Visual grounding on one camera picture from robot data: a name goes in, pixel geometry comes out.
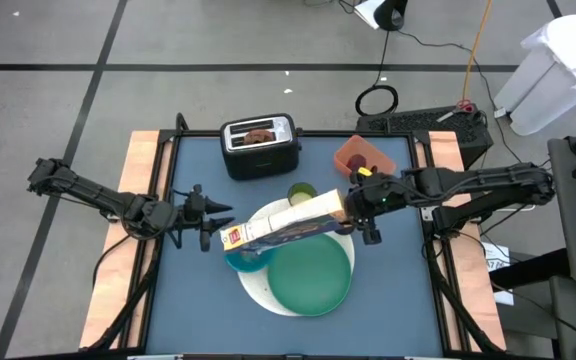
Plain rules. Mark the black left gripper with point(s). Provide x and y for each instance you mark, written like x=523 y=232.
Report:
x=193 y=212

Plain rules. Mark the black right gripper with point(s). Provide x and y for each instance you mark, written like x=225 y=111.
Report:
x=373 y=197

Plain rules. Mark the red apple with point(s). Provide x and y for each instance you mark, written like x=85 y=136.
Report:
x=355 y=161

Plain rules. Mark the purple cereal box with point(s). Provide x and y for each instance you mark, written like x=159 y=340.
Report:
x=288 y=220

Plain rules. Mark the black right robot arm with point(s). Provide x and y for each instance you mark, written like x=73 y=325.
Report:
x=493 y=182

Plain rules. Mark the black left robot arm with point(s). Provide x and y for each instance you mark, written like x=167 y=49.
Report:
x=93 y=195

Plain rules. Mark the yellow tape tag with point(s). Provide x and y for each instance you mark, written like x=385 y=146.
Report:
x=364 y=171

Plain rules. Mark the orange plastic container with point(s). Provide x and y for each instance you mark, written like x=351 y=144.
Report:
x=380 y=159

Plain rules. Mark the teal bowl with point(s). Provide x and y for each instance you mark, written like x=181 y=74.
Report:
x=248 y=261

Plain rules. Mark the black and chrome toaster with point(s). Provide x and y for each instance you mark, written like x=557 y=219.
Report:
x=260 y=160

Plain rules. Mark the green glass cup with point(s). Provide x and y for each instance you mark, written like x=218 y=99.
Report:
x=302 y=192

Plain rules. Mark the white woven round placemat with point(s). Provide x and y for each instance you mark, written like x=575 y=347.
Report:
x=253 y=290

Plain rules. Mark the brown bread slice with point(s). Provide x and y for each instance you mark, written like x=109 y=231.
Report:
x=259 y=136

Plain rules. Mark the green plate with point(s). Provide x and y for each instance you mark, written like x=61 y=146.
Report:
x=309 y=277

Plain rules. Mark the wooden table side board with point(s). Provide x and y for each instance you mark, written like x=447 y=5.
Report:
x=468 y=290
x=118 y=280

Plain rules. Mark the white printed paper sheet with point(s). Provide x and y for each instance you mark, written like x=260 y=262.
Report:
x=497 y=260

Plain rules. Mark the black round stand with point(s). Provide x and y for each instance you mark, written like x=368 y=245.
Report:
x=390 y=12

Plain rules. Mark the white plastic bin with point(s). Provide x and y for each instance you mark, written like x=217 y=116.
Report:
x=553 y=75

